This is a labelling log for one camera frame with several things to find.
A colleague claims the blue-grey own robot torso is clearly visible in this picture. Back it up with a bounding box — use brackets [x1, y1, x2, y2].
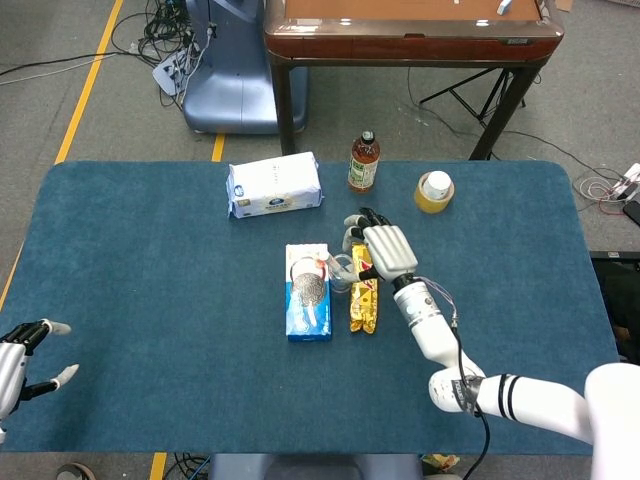
[207, 453, 424, 480]

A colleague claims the blue cookie box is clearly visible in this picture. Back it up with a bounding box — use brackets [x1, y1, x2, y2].
[284, 242, 334, 343]

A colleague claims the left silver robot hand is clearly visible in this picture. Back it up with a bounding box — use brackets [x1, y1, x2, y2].
[0, 319, 80, 426]

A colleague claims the black floor cable tangle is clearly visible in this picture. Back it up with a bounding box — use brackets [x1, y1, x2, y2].
[109, 0, 201, 109]

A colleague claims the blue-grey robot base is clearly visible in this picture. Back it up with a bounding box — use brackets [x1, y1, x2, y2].
[182, 0, 309, 135]

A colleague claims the brown mahjong table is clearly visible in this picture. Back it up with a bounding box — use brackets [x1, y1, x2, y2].
[263, 0, 565, 161]

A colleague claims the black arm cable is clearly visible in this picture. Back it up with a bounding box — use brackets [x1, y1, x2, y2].
[449, 319, 492, 480]

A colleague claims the blue table mat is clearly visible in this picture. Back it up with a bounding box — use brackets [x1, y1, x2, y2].
[0, 159, 627, 456]

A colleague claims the amber tea bottle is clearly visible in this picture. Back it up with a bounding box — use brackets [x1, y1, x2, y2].
[347, 130, 381, 195]

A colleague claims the red white wire bundle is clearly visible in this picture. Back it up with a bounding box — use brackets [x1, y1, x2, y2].
[572, 167, 640, 216]

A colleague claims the clear glass jar cartoon print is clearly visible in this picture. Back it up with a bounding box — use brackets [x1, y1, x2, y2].
[327, 253, 362, 294]

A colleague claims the clear white-capped tube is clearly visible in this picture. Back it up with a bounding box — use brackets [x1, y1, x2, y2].
[317, 251, 351, 284]

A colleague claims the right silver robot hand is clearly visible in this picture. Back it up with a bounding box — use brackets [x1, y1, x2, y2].
[341, 207, 420, 284]

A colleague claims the long black floor cable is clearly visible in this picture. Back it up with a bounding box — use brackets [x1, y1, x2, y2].
[0, 49, 151, 79]

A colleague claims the yellow snack packet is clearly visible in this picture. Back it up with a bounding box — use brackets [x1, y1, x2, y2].
[348, 242, 381, 335]

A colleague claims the white power strip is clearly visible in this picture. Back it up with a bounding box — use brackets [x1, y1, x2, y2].
[152, 47, 194, 96]

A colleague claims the white tissue pack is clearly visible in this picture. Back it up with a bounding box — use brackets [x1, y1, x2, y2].
[227, 151, 324, 220]

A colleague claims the crumpled snack wrapper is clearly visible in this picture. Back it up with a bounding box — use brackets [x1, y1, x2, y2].
[422, 453, 461, 474]

